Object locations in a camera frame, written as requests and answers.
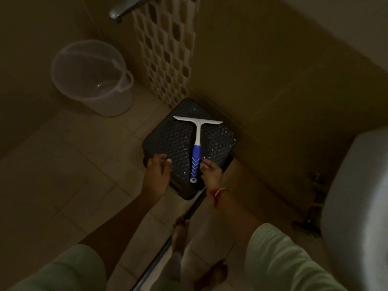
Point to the person's right hand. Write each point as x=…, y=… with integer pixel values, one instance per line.
x=213, y=177

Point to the person's left hand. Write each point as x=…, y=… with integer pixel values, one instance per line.
x=155, y=180

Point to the person's left fingers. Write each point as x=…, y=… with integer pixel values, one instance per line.
x=160, y=162

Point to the person's right fingers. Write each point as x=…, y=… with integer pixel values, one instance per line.
x=206, y=165

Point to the black plastic stool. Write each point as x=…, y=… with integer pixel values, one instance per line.
x=175, y=139

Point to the person's right forearm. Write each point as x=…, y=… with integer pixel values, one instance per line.
x=236, y=215

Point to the person's left forearm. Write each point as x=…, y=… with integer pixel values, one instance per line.
x=121, y=227

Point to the red thread wristband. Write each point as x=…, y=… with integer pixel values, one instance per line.
x=218, y=194

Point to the person's left foot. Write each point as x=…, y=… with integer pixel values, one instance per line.
x=180, y=234

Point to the person's foot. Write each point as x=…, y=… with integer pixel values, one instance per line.
x=212, y=277
x=180, y=234

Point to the metal floor door track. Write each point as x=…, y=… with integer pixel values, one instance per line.
x=169, y=242

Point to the translucent plastic bucket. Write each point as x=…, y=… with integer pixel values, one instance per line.
x=91, y=78

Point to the person's right foot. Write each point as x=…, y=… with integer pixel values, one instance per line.
x=212, y=277

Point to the metal water valve with pipe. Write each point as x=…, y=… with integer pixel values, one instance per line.
x=313, y=206

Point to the pale green right sleeve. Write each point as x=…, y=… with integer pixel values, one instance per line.
x=285, y=260

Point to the pale green sleeve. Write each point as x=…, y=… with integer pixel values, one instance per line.
x=66, y=269
x=285, y=260

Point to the pale green left sleeve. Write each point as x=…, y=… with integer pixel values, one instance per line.
x=66, y=269

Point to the white toilet cistern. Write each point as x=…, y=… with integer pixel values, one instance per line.
x=357, y=209

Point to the chrome water tap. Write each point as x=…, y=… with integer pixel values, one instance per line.
x=127, y=7

